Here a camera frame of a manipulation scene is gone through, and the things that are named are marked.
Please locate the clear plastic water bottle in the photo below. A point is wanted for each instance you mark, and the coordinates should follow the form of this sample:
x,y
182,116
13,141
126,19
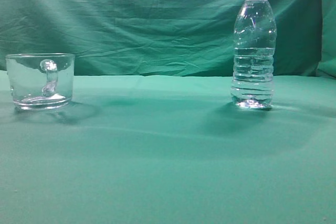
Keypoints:
x,y
255,34

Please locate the clear glass mug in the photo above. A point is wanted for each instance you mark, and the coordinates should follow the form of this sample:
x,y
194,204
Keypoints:
x,y
40,81

